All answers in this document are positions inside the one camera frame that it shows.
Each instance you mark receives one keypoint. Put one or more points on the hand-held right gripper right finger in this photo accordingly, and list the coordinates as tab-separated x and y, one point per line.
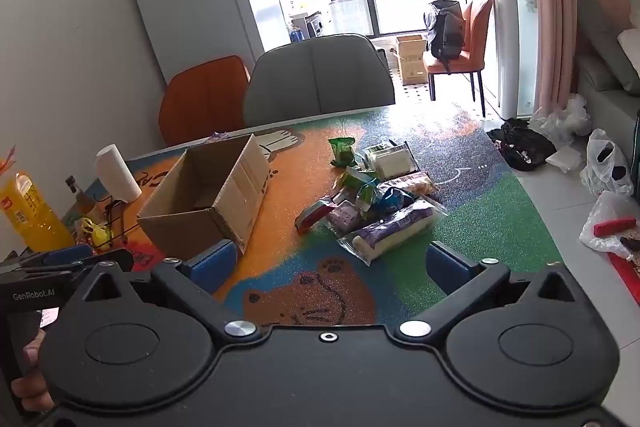
447	269

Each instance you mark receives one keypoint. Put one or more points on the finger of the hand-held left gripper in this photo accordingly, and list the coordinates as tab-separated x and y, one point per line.
67	252
120	259

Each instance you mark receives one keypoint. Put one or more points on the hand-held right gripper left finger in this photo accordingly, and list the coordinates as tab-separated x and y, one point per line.
215	264

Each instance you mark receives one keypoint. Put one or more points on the cardboard box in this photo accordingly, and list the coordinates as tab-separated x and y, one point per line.
235	187

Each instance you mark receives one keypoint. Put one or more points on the blue snack packet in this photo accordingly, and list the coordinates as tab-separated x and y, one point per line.
392	199

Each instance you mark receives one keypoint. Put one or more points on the brown snack packet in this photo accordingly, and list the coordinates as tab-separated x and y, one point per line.
412	184

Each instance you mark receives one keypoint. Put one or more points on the light green snack packet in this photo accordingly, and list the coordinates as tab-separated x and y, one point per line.
367	198

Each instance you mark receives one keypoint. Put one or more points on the red white snack packet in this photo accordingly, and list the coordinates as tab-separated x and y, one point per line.
315	214

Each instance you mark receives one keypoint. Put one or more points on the pink purple snack packet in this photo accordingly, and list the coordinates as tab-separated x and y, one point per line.
345	216

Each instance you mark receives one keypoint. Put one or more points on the clear white cake packet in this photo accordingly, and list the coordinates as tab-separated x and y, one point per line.
397	162

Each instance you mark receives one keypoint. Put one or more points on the green clear-ended snack packet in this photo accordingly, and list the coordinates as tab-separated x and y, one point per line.
352	179

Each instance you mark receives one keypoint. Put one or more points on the dark green snack packet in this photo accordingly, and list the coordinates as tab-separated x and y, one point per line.
342	152

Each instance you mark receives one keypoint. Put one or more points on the person's left hand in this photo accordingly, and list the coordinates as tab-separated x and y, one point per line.
31	367

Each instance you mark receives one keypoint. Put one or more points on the yellow plastic bag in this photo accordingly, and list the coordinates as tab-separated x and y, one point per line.
95	232

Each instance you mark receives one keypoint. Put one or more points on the brown glass bottle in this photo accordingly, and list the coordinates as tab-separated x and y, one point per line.
82	202

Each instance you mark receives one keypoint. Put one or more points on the yellow oil bottle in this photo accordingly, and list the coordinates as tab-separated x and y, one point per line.
30	212

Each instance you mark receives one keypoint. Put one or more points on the white paper towel roll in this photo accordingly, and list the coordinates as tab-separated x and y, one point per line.
117	174

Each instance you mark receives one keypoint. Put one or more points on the colourful printed table mat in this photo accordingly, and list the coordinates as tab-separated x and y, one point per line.
295	177

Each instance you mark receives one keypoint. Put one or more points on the small blue white packet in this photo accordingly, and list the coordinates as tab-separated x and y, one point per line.
218	137

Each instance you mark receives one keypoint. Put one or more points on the black bag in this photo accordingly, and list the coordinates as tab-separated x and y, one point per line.
525	144

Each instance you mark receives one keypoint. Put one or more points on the white foam box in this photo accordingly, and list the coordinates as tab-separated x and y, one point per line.
565	158

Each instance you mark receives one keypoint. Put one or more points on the clear plastic bag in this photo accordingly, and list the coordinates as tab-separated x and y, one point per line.
607	212

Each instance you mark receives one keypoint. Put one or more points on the red tube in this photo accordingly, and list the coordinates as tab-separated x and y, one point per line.
614	226

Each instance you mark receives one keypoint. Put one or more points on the white plastic bag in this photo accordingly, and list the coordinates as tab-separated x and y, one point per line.
607	172
560	117

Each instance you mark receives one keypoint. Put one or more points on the brown cardboard carton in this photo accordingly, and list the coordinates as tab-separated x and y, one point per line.
412	62

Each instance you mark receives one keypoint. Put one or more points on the grey chair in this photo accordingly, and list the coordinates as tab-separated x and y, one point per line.
320	82

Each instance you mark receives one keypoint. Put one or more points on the grey sofa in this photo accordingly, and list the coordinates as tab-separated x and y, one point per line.
600	107

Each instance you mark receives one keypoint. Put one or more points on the black grey backpack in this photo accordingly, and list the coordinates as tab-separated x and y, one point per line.
445	32

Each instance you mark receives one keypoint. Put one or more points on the orange dining chair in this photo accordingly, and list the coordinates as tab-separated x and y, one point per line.
482	32
468	27

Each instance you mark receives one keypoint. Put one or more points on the white appliance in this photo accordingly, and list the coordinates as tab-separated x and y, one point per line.
310	26

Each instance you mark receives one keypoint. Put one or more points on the white fridge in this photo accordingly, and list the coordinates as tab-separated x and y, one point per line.
210	7

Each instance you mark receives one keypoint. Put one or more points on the white pillow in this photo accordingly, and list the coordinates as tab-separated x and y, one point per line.
631	57

